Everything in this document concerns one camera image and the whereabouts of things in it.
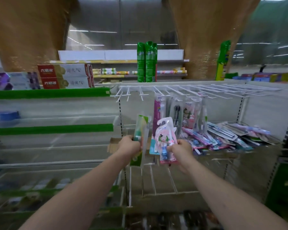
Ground clear pink-topped toothbrush pack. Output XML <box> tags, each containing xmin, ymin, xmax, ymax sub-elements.
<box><xmin>194</xmin><ymin>93</ymin><xmax>203</xmax><ymax>131</ymax></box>

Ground oval twin black toothbrush pack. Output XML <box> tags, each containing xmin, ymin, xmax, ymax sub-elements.
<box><xmin>170</xmin><ymin>97</ymin><xmax>184</xmax><ymax>138</ymax></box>

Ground row of colourful boxes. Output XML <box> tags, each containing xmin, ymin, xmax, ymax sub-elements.
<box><xmin>233</xmin><ymin>72</ymin><xmax>288</xmax><ymax>82</ymax></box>

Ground person's right hand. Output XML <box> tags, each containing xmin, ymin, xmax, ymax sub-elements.
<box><xmin>167</xmin><ymin>139</ymin><xmax>194</xmax><ymax>174</ymax></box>

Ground pink label toothbrush pack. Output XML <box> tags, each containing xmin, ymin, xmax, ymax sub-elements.
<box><xmin>152</xmin><ymin>94</ymin><xmax>167</xmax><ymax>137</ymax></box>

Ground person's left hand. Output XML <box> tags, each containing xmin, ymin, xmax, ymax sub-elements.
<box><xmin>117</xmin><ymin>135</ymin><xmax>142</xmax><ymax>161</ymax></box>

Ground green spray can red side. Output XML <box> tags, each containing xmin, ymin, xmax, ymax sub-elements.
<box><xmin>153</xmin><ymin>43</ymin><xmax>158</xmax><ymax>82</ymax></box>

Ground pile of toothbrush packs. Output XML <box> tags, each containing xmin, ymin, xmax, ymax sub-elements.
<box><xmin>148</xmin><ymin>121</ymin><xmax>276</xmax><ymax>156</ymax></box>

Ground blue product box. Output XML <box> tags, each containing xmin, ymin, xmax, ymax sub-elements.
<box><xmin>0</xmin><ymin>111</ymin><xmax>21</xmax><ymax>122</ymax></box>

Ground clear green toothbrush pack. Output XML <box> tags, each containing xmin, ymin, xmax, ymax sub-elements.
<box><xmin>200</xmin><ymin>103</ymin><xmax>208</xmax><ymax>134</ymax></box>

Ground person's right forearm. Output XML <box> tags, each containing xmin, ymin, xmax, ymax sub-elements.
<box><xmin>182</xmin><ymin>163</ymin><xmax>288</xmax><ymax>230</ymax></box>

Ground woven brown column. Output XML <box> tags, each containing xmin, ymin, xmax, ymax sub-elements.
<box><xmin>0</xmin><ymin>0</ymin><xmax>72</xmax><ymax>72</ymax></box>
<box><xmin>169</xmin><ymin>0</ymin><xmax>262</xmax><ymax>80</ymax></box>

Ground brown cardboard tray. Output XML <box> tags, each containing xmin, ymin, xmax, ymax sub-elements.
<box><xmin>107</xmin><ymin>137</ymin><xmax>125</xmax><ymax>154</ymax></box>

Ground green yellow spray can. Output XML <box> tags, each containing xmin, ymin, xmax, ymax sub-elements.
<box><xmin>215</xmin><ymin>40</ymin><xmax>232</xmax><ymax>81</ymax></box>

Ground green label toothbrush pack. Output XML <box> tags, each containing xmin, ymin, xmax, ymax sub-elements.
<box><xmin>131</xmin><ymin>114</ymin><xmax>152</xmax><ymax>167</ymax></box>

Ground row of colourful wrap rolls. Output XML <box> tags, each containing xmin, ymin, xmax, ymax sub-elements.
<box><xmin>92</xmin><ymin>67</ymin><xmax>188</xmax><ymax>75</ymax></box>

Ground pink kids toothbrush pack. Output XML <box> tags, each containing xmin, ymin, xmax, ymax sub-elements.
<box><xmin>182</xmin><ymin>99</ymin><xmax>196</xmax><ymax>129</ymax></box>

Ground white shelf unit yellow strips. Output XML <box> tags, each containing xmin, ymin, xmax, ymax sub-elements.
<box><xmin>50</xmin><ymin>49</ymin><xmax>189</xmax><ymax>82</ymax></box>

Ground person's left forearm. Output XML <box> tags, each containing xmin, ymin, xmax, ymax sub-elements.
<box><xmin>18</xmin><ymin>153</ymin><xmax>128</xmax><ymax>230</ymax></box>

